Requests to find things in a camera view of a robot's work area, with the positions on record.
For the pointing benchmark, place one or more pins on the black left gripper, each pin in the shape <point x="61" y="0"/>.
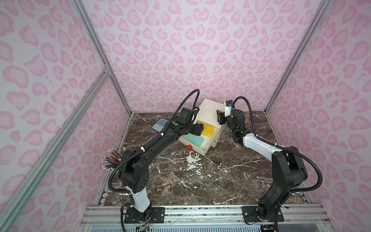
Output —
<point x="195" y="129"/>

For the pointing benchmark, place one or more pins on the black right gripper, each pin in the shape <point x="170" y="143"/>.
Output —
<point x="221" y="116"/>

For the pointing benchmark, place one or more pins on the teal sponge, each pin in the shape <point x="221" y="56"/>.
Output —
<point x="195" y="140"/>

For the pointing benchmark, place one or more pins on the yellow sponge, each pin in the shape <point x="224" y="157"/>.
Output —
<point x="208" y="130"/>

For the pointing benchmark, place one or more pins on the cream drawer cabinet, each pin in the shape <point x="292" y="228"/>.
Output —
<point x="209" y="107"/>

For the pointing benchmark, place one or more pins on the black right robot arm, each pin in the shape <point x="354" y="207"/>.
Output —
<point x="287" y="165"/>

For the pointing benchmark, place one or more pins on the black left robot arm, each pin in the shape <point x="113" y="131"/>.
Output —
<point x="131" y="176"/>

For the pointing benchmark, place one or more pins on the light blue calculator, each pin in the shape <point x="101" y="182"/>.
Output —
<point x="160" y="125"/>

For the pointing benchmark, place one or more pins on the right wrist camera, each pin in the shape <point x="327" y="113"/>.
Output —
<point x="228" y="107"/>

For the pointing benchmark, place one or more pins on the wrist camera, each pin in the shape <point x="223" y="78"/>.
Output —
<point x="228" y="107"/>
<point x="195" y="114"/>

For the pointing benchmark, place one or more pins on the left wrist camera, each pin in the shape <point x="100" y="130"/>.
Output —
<point x="195" y="114"/>

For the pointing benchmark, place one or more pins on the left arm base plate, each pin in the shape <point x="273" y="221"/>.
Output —
<point x="144" y="215"/>

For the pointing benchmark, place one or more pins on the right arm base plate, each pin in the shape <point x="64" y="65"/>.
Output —
<point x="255" y="214"/>

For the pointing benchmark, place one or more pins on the aluminium mounting rail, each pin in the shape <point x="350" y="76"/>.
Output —
<point x="208" y="215"/>

